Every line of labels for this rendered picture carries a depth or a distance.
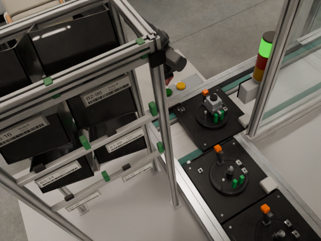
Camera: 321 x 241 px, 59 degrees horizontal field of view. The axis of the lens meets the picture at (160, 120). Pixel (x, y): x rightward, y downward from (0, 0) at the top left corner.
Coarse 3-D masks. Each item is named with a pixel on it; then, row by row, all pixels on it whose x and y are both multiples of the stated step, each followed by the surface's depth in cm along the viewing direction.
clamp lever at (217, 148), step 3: (216, 147) 99; (219, 147) 98; (216, 150) 98; (219, 150) 99; (216, 153) 101; (219, 153) 98; (222, 153) 98; (219, 156) 101; (219, 159) 101; (222, 159) 102; (219, 162) 102
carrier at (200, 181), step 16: (224, 144) 110; (240, 144) 110; (208, 160) 107; (224, 160) 104; (240, 160) 106; (192, 176) 104; (208, 176) 103; (224, 176) 101; (240, 176) 95; (256, 176) 102; (208, 192) 100; (224, 192) 98; (240, 192) 98; (256, 192) 99; (224, 208) 96; (240, 208) 96
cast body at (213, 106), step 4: (212, 96) 108; (216, 96) 108; (204, 100) 113; (208, 100) 109; (212, 100) 108; (216, 100) 108; (220, 100) 108; (204, 104) 114; (208, 104) 111; (212, 104) 108; (216, 104) 108; (220, 104) 110; (208, 108) 112; (212, 108) 109; (216, 108) 110; (220, 108) 111; (212, 112) 111; (216, 112) 112; (220, 112) 110; (220, 116) 111
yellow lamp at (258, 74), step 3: (255, 66) 87; (255, 69) 87; (258, 69) 86; (255, 72) 88; (258, 72) 86; (261, 72) 86; (255, 75) 88; (258, 75) 87; (261, 75) 87; (255, 78) 89; (258, 78) 88; (261, 78) 88
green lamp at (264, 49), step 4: (260, 44) 80; (264, 44) 78; (268, 44) 77; (260, 48) 80; (264, 48) 79; (268, 48) 78; (260, 52) 81; (264, 52) 80; (268, 52) 79; (264, 56) 81
